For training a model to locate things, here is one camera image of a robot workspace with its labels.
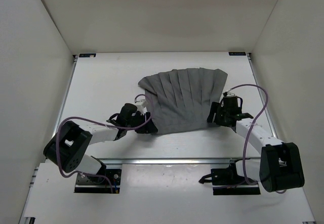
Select blue corner label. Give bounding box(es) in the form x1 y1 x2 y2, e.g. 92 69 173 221
78 53 96 58
228 52 246 56

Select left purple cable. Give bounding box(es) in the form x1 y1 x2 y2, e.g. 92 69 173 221
57 94 155 194

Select left blue corner label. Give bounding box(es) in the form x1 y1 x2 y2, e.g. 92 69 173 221
78 53 96 58

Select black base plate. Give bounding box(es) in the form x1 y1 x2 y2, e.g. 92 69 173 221
74 165 122 194
198 166 261 196

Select grey pleated skirt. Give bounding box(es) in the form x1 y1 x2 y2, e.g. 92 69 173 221
138 68 228 135

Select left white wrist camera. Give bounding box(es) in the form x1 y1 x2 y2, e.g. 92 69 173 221
135 99 148 114

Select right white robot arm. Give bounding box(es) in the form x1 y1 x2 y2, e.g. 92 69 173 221
207 94 305 192

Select right blue corner label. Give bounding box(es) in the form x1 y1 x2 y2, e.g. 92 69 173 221
228 52 246 56

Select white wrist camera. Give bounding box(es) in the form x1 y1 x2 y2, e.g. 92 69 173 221
135 99 148 114
223 91 236 98

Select aluminium front rail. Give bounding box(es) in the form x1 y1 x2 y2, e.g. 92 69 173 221
101 157 236 166

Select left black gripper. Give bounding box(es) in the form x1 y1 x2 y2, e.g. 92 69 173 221
127 111 157 133

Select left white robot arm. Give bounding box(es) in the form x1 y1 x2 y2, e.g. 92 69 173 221
43 101 158 184

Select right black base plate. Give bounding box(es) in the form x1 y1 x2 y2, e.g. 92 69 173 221
198 166 261 196

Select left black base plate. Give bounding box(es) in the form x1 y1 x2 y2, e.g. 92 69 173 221
74 165 122 194

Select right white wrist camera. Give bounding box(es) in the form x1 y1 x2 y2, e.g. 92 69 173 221
223 91 236 98

